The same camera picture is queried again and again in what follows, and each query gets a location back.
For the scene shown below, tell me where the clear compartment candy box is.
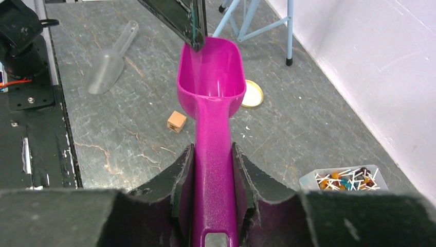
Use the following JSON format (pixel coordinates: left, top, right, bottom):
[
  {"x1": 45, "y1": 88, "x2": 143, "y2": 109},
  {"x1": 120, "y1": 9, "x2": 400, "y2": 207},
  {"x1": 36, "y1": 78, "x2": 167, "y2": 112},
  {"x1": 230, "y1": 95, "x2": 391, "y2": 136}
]
[{"x1": 299, "y1": 165, "x2": 388, "y2": 191}]

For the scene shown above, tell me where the light blue music stand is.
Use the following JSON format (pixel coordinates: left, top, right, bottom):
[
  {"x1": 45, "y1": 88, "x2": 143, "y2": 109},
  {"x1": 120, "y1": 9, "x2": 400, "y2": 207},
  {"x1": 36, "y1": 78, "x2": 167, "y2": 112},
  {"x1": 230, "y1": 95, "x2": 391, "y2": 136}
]
[{"x1": 211, "y1": 0, "x2": 295, "y2": 67}]

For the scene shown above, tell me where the magenta plastic scoop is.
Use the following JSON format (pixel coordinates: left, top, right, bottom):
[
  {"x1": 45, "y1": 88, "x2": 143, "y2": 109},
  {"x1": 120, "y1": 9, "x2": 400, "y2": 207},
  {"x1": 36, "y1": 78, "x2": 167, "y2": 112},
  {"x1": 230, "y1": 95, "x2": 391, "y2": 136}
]
[{"x1": 177, "y1": 37, "x2": 246, "y2": 246}]

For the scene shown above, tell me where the clear plastic scoop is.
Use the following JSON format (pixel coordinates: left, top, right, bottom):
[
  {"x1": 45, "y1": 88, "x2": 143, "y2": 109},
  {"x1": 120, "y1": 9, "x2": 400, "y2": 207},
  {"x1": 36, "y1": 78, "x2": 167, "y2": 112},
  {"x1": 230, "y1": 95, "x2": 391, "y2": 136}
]
[{"x1": 84, "y1": 21, "x2": 139, "y2": 95}]

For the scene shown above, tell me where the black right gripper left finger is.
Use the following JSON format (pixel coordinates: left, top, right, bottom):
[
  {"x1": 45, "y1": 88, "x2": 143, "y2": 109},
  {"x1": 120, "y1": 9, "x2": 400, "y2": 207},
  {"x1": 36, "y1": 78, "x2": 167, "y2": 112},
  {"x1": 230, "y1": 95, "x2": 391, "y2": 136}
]
[{"x1": 1, "y1": 145, "x2": 194, "y2": 246}]

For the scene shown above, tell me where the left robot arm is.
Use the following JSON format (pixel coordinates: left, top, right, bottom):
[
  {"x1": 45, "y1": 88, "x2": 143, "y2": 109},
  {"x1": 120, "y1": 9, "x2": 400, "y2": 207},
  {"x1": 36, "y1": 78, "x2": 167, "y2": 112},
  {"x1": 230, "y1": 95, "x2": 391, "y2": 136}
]
[{"x1": 1, "y1": 1, "x2": 207, "y2": 79}]

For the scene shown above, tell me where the wooden letter cube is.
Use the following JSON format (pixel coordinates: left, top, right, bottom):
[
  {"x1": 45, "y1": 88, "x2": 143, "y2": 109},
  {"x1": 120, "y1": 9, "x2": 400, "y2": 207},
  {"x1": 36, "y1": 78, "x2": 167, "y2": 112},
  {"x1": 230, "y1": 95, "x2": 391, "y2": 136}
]
[{"x1": 167, "y1": 111, "x2": 187, "y2": 133}]

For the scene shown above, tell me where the gold jar lid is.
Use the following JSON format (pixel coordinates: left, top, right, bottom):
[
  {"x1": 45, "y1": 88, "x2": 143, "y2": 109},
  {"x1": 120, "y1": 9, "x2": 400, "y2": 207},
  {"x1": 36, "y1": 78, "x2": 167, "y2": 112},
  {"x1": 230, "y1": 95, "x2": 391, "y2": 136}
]
[{"x1": 241, "y1": 80, "x2": 264, "y2": 108}]

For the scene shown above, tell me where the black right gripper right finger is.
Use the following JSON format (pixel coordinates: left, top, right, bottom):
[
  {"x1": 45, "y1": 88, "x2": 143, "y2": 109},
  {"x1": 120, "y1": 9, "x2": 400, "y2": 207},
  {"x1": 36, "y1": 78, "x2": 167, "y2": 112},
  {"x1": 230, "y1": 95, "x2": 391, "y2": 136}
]
[{"x1": 231, "y1": 143, "x2": 435, "y2": 246}]

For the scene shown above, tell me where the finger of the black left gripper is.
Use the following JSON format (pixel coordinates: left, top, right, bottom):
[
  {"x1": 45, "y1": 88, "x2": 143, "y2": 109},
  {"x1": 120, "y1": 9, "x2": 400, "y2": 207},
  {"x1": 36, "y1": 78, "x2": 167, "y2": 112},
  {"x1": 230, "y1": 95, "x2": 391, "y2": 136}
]
[{"x1": 138, "y1": 0, "x2": 207, "y2": 52}]

